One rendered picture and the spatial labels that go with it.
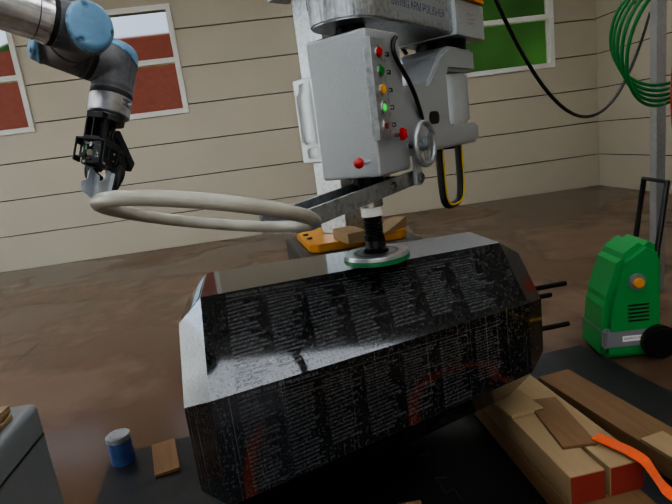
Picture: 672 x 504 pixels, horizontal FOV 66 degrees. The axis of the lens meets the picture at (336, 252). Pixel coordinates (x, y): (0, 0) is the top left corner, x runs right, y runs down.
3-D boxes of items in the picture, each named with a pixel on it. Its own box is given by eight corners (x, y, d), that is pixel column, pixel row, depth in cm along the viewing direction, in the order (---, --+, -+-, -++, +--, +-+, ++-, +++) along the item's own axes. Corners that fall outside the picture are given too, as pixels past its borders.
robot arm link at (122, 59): (87, 41, 118) (129, 59, 125) (78, 93, 116) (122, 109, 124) (104, 29, 111) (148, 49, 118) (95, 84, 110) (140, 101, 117)
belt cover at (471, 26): (430, 60, 230) (427, 20, 226) (485, 49, 215) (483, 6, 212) (293, 47, 155) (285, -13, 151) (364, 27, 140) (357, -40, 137)
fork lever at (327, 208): (380, 185, 192) (378, 172, 191) (428, 182, 181) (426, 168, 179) (252, 234, 138) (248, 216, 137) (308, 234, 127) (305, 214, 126)
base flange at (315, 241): (296, 238, 291) (294, 230, 290) (378, 224, 300) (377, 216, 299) (311, 254, 244) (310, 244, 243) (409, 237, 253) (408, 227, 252)
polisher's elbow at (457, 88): (414, 129, 215) (409, 80, 211) (440, 126, 229) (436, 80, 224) (454, 124, 202) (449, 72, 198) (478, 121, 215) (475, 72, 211)
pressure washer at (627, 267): (641, 331, 287) (640, 175, 269) (680, 357, 253) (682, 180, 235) (576, 338, 289) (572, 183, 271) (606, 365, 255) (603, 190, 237)
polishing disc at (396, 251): (421, 252, 167) (421, 248, 167) (365, 266, 158) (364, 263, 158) (386, 244, 186) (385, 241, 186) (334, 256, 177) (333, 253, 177)
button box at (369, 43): (386, 139, 156) (375, 40, 150) (394, 138, 154) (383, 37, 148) (372, 141, 150) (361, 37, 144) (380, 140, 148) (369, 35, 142)
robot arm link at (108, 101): (103, 104, 122) (141, 107, 121) (100, 124, 122) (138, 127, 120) (80, 88, 113) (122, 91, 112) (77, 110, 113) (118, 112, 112)
